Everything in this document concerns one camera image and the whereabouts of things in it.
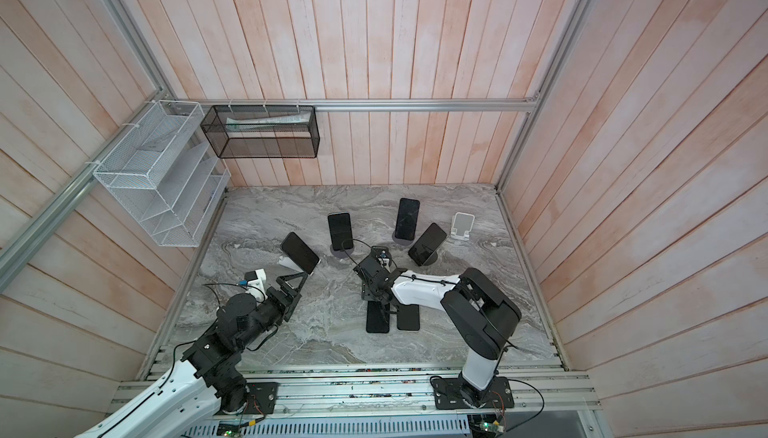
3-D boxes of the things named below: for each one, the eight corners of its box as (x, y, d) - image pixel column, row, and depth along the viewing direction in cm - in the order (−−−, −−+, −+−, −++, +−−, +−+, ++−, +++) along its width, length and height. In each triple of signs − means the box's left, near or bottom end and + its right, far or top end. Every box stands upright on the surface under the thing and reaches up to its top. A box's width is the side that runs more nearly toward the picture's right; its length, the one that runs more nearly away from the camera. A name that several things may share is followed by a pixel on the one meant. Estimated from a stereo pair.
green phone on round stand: (334, 256, 103) (327, 225, 89) (335, 243, 106) (329, 212, 92) (352, 256, 103) (348, 225, 89) (353, 243, 106) (350, 212, 92)
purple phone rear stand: (394, 244, 106) (396, 217, 94) (398, 224, 111) (400, 197, 100) (413, 246, 105) (418, 220, 93) (416, 227, 111) (420, 200, 99)
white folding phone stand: (451, 240, 107) (456, 225, 100) (448, 227, 111) (453, 212, 104) (470, 240, 107) (476, 225, 100) (467, 227, 111) (473, 212, 104)
